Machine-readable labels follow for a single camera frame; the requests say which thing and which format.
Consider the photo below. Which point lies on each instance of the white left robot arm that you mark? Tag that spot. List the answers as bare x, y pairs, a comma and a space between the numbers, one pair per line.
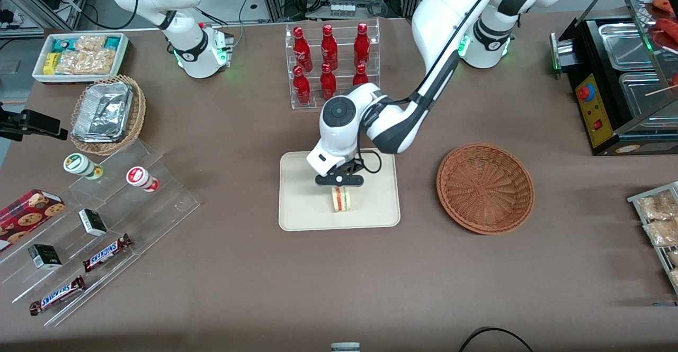
450, 13

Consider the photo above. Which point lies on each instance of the red cookie box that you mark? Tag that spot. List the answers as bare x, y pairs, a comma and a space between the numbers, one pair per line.
26, 217

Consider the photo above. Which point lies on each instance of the white power strip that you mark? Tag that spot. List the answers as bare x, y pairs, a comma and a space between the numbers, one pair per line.
342, 9

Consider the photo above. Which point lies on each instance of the clear bagged pastry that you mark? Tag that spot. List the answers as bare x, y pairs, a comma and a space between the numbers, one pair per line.
657, 206
675, 277
674, 257
662, 232

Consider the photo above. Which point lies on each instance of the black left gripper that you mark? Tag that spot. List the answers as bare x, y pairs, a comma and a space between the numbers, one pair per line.
347, 168

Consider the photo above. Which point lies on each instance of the clear acrylic stepped display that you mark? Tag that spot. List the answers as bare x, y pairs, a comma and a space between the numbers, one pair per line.
159, 204

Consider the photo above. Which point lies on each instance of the silver foil container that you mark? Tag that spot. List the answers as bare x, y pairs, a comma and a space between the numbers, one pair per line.
103, 111

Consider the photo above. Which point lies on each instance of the red cola bottle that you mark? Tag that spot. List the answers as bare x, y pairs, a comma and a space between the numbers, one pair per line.
362, 46
328, 83
302, 50
302, 88
360, 75
329, 49

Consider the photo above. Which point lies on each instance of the small black carton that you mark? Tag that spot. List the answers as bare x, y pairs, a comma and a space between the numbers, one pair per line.
92, 222
45, 256

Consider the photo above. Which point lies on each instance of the clear acrylic bottle rack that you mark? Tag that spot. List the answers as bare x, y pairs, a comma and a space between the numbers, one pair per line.
296, 106

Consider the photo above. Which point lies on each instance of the snickers bar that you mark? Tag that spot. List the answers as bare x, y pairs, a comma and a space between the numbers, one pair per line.
106, 253
57, 295

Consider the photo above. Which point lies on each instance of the teal snack packet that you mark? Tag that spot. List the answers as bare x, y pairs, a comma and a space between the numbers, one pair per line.
112, 42
63, 44

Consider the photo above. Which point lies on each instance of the small clear cracker bag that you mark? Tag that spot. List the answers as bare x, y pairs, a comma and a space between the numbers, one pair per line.
90, 43

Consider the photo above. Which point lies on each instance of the tray of packaged snacks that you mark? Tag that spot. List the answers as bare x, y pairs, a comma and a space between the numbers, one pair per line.
635, 199

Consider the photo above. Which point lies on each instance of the white plastic snack bin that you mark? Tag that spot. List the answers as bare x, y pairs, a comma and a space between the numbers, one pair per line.
39, 74

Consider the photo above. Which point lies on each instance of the black clamp device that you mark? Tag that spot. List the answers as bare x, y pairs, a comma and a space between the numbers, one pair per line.
32, 123

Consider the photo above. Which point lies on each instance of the grey box edge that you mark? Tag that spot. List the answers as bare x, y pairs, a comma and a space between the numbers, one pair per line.
345, 347

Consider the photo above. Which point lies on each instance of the red lid yogurt cup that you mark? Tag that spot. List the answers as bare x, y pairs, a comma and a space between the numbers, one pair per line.
140, 177

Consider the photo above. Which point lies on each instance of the cream plastic tray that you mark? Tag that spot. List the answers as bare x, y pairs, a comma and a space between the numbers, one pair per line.
302, 204

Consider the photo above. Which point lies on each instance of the black food warmer machine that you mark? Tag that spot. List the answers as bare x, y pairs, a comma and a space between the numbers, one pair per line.
598, 114

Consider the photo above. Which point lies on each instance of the yellow snack packet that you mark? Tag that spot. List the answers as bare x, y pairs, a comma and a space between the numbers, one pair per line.
51, 63

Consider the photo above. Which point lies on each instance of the triangular sandwich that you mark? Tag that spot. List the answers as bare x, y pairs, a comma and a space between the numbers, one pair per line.
341, 201

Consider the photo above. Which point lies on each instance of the light wicker basket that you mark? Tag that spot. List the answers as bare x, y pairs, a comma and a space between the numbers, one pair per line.
139, 114

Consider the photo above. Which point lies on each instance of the large clear cracker bag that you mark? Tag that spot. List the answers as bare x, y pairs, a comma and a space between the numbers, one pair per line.
87, 62

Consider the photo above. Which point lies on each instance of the brown wicker basket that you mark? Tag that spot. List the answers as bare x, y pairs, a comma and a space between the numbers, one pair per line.
484, 188

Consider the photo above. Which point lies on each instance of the green lid yogurt cup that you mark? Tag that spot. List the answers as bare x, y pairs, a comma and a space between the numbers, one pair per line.
79, 164

